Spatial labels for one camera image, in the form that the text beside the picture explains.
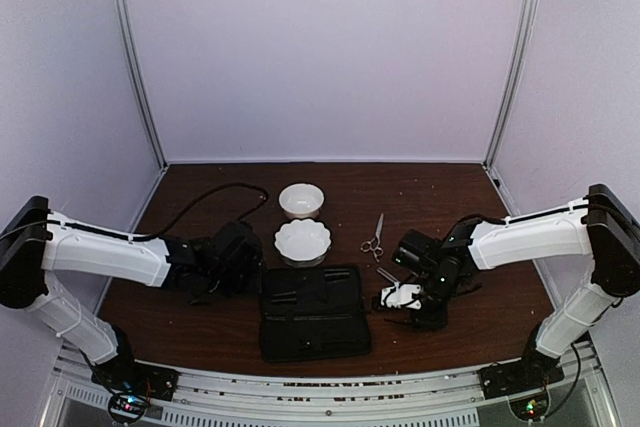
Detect silver thinning scissors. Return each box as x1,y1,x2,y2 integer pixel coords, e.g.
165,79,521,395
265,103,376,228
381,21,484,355
376,267,400,284

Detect silver straight scissors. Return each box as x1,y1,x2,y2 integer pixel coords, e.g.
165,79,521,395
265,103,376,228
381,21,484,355
360,213,384,262

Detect black zippered tool case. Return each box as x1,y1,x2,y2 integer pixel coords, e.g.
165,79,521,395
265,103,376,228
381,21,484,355
259,264,372,363

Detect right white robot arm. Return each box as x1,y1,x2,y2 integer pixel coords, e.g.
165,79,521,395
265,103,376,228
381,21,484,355
379,184,639,389

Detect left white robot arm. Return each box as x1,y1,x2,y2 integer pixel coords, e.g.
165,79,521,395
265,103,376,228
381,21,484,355
1,196,263,391

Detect scalloped white bowl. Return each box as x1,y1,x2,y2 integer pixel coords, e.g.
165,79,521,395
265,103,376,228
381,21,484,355
274,219,332,267

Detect round white bowl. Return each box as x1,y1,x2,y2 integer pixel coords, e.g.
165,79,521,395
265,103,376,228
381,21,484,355
278,183,325,220

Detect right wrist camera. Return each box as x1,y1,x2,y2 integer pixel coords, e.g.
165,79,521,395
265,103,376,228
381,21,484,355
372,282,422,310

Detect aluminium front rail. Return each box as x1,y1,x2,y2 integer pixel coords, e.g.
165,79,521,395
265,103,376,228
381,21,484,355
36,341,622,426

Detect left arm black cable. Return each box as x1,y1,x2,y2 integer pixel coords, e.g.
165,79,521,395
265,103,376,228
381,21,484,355
139,183,269,238

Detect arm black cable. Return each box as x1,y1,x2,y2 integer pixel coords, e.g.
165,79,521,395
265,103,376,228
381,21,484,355
139,183,269,238
542,341,586,398

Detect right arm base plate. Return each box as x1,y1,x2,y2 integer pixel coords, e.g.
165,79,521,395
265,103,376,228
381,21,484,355
478,361,565,400

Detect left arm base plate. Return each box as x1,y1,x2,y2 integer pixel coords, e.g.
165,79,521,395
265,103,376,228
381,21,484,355
91,362,179,401

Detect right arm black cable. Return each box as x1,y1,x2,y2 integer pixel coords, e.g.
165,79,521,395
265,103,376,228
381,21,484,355
542,341,586,398

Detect left aluminium corner post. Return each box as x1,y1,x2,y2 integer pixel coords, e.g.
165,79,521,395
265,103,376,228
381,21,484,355
113,0,168,170

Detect aluminium corner post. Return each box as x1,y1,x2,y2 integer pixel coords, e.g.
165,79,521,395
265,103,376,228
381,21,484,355
483,0,539,171
113,0,168,170

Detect right aluminium corner post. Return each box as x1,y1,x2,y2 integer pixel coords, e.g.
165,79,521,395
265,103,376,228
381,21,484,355
483,0,539,171

